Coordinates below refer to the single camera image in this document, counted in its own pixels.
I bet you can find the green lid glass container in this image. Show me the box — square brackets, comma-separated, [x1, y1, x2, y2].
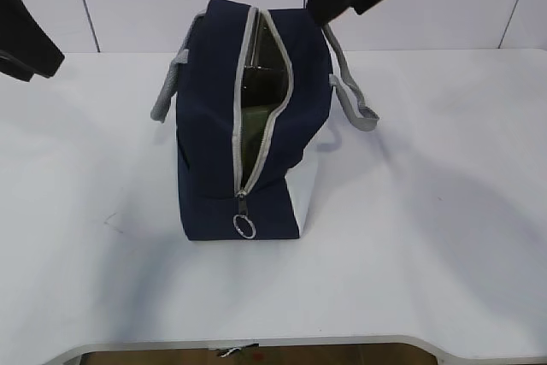
[241, 67, 286, 185]

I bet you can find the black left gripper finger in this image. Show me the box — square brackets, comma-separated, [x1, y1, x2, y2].
[1, 0, 65, 79]
[0, 51, 34, 82]

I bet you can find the navy blue lunch bag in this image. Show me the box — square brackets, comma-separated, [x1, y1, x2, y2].
[150, 0, 379, 241]

